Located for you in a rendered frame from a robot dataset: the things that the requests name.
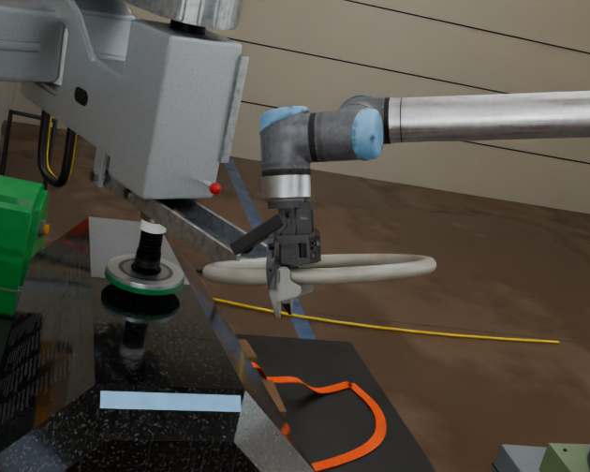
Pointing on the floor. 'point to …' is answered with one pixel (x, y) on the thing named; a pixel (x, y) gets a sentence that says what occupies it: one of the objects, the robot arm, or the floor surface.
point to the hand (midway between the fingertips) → (280, 309)
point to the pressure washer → (10, 231)
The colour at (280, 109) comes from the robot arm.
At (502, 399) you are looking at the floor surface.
